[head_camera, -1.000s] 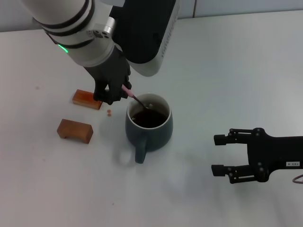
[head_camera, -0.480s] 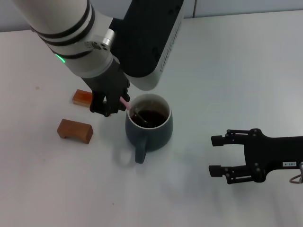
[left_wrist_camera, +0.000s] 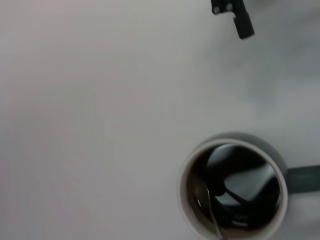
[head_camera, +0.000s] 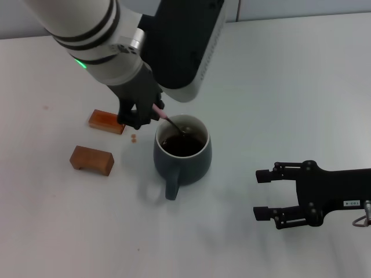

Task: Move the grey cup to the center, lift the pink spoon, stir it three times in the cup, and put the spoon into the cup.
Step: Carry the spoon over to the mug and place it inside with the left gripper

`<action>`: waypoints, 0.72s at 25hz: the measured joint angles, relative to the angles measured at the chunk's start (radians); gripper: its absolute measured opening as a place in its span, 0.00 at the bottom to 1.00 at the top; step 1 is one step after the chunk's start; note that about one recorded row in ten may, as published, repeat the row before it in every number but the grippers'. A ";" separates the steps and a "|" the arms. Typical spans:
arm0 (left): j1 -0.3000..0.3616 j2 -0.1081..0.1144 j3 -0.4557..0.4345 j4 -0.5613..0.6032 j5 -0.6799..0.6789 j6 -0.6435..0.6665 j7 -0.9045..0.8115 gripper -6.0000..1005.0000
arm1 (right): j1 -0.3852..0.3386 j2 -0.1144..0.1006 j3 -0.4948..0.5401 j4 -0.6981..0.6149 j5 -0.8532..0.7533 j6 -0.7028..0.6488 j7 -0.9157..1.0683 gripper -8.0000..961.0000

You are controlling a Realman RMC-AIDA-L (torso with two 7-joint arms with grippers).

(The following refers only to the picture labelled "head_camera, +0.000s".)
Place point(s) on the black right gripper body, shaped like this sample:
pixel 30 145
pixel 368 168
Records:
pixel 324 188

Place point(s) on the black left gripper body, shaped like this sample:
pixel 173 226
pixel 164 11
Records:
pixel 136 89

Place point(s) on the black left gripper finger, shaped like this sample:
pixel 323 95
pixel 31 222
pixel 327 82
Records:
pixel 139 117
pixel 160 101

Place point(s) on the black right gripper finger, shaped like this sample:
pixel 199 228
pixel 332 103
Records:
pixel 262 212
pixel 263 175

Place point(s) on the grey ceramic mug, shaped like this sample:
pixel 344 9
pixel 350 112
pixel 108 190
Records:
pixel 191 171

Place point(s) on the stained orange wooden block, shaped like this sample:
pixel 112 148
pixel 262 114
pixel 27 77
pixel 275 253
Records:
pixel 101 120

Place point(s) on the dark coffee liquid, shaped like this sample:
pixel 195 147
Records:
pixel 179 146

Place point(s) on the brown arched wooden block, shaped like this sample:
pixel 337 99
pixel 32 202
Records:
pixel 92 160

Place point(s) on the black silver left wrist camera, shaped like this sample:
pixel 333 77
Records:
pixel 179 43

